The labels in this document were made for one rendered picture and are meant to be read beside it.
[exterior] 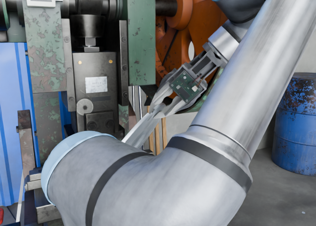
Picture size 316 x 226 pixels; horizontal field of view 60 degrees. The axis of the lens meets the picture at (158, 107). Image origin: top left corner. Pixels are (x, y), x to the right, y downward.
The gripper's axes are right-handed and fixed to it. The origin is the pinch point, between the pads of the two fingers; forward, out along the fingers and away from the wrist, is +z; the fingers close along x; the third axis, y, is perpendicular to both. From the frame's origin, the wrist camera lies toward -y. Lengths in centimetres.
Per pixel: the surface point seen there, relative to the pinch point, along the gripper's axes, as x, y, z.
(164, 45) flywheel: -17, -61, -4
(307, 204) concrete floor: 135, -140, 12
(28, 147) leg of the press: -25, -32, 64
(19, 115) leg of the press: -39, -39, 61
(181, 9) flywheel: -20, -42, -20
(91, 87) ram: -19.7, -19.5, 16.9
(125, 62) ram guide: -17.7, -23.3, 3.8
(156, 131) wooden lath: 17, -140, 60
